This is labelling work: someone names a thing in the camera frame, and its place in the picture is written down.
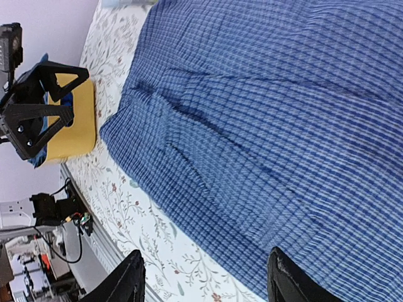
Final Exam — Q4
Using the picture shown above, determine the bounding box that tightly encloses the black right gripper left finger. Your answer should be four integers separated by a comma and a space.
80, 250, 145, 302

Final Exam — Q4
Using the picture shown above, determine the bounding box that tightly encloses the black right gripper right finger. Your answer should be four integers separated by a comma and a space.
268, 247, 341, 302

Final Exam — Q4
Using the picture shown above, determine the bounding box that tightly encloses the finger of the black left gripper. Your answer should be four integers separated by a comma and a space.
1, 104, 74, 160
18, 61, 89, 102

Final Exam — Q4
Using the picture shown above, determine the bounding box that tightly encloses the blue checkered shirt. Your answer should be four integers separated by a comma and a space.
100, 1, 402, 301

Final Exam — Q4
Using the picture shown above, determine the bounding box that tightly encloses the light blue t-shirt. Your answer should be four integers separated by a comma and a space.
101, 0, 157, 8

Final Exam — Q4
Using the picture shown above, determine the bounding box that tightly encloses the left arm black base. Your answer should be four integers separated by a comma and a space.
29, 181, 93, 237

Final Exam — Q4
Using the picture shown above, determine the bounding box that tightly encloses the yellow laundry basket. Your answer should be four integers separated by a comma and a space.
44, 79, 96, 165

